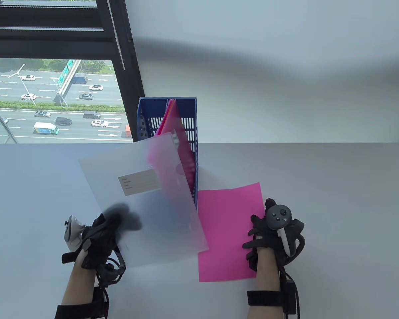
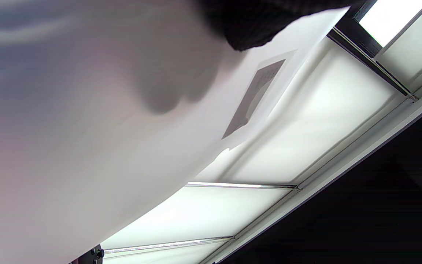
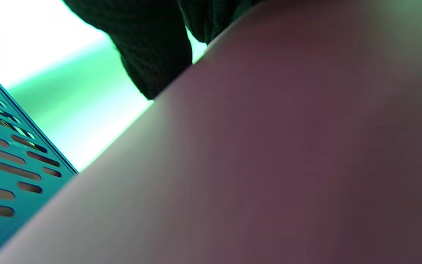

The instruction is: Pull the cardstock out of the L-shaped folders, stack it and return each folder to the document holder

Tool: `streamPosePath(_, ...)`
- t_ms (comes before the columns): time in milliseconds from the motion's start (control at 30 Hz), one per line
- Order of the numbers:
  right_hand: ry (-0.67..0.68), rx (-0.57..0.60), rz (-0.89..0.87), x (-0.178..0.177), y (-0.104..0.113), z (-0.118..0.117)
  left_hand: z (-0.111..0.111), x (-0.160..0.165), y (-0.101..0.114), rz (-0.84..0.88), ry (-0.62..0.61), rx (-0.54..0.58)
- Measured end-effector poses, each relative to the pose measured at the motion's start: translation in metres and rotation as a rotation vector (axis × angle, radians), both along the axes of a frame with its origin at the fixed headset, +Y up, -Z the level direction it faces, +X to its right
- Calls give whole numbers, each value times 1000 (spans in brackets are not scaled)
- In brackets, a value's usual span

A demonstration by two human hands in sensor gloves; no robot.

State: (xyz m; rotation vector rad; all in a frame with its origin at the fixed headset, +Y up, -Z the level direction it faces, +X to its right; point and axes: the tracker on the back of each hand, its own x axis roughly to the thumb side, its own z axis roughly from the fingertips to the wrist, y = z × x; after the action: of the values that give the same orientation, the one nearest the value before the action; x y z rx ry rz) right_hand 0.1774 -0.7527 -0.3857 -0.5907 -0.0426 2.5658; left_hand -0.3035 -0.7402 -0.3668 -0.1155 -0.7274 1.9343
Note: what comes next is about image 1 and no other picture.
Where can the person's right hand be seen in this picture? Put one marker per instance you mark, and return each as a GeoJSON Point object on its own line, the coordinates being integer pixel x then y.
{"type": "Point", "coordinates": [269, 237]}

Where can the person's left hand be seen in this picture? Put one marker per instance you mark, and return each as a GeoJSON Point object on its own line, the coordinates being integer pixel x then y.
{"type": "Point", "coordinates": [98, 242]}

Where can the person's right middle finger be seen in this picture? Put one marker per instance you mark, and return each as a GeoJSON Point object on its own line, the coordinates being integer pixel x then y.
{"type": "Point", "coordinates": [270, 203]}

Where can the person's left fingers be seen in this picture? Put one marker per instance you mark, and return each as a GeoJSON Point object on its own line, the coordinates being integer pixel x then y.
{"type": "Point", "coordinates": [121, 216]}

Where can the person's right thumb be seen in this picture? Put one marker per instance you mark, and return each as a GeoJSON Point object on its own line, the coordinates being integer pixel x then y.
{"type": "Point", "coordinates": [251, 244]}

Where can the translucent white plastic folder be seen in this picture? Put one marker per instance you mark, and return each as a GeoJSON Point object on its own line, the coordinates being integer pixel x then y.
{"type": "Point", "coordinates": [146, 212]}

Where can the person's left forearm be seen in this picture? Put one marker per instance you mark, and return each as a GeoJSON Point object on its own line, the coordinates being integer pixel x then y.
{"type": "Point", "coordinates": [79, 282]}

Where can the person's right forearm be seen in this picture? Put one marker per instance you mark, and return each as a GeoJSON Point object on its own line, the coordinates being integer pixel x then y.
{"type": "Point", "coordinates": [267, 272]}

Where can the pink paper sheet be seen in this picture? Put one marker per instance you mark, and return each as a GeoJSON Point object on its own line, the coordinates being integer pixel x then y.
{"type": "Point", "coordinates": [226, 232]}

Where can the grey white hand controller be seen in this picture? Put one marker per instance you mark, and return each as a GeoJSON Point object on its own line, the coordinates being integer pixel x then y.
{"type": "Point", "coordinates": [72, 232]}

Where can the pink and orange paper folders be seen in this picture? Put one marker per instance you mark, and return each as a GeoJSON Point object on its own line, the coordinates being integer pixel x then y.
{"type": "Point", "coordinates": [173, 123]}

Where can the blue plastic file holder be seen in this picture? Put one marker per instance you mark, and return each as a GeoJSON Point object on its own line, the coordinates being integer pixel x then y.
{"type": "Point", "coordinates": [188, 113]}

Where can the black window frame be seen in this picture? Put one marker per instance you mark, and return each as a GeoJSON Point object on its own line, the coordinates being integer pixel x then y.
{"type": "Point", "coordinates": [119, 50]}

